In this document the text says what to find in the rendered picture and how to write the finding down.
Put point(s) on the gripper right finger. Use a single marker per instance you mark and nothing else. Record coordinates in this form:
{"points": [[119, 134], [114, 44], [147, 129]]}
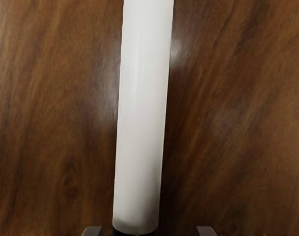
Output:
{"points": [[206, 231]]}

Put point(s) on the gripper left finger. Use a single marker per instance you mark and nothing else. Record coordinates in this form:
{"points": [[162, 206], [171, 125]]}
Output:
{"points": [[92, 231]]}

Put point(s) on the white pen with blue cap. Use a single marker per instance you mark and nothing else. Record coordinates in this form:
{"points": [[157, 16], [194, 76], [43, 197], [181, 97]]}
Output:
{"points": [[142, 123]]}

